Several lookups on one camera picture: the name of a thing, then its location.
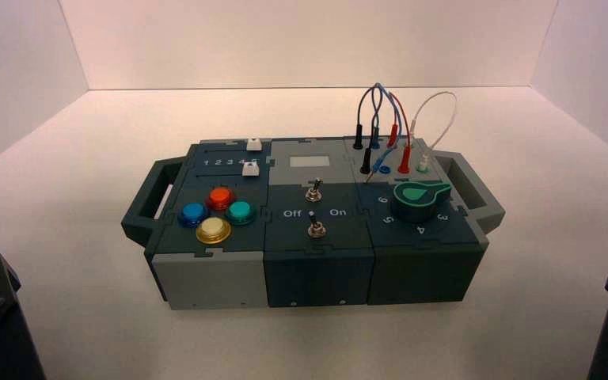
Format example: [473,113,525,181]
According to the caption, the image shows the blue round push button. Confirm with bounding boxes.
[177,202,210,229]

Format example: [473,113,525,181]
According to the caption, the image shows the green round push button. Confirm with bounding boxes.
[224,200,257,226]

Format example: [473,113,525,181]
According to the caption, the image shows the red round push button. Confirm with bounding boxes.
[205,187,238,212]

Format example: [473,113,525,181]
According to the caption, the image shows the yellow round push button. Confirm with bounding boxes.
[195,217,233,245]

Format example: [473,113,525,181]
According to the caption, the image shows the grey display screen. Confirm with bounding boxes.
[289,154,332,169]

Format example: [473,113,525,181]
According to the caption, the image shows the dark teal modular task box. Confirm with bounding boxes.
[121,137,507,311]

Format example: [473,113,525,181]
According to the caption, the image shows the green rotary knob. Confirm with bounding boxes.
[390,180,454,225]

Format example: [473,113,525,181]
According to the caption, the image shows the black banana plug cable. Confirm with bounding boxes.
[352,83,386,175]

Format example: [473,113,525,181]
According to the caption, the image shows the blue banana plug cable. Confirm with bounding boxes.
[364,82,405,184]

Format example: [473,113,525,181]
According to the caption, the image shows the red banana plug cable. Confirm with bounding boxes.
[386,91,412,175]

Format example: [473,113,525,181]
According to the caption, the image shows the white banana plug cable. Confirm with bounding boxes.
[410,91,459,173]

